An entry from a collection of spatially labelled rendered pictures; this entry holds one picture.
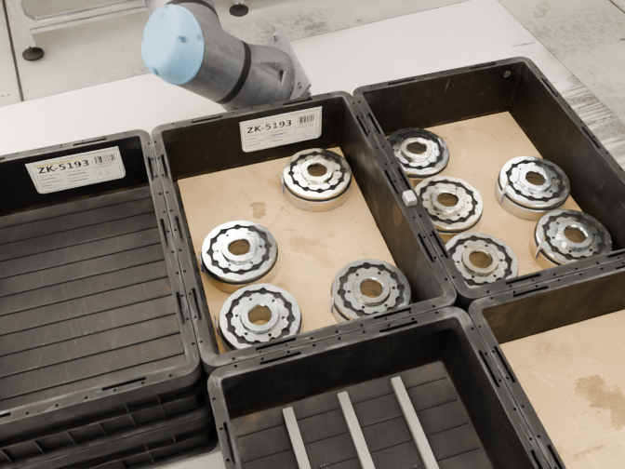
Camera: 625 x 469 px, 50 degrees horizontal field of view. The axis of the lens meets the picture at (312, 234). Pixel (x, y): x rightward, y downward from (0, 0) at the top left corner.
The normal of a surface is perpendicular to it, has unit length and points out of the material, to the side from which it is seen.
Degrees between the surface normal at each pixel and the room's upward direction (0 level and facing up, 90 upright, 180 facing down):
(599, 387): 0
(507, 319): 90
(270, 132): 90
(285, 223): 0
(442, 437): 0
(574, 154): 90
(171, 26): 51
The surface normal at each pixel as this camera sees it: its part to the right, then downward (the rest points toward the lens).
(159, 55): -0.67, -0.12
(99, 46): 0.00, -0.63
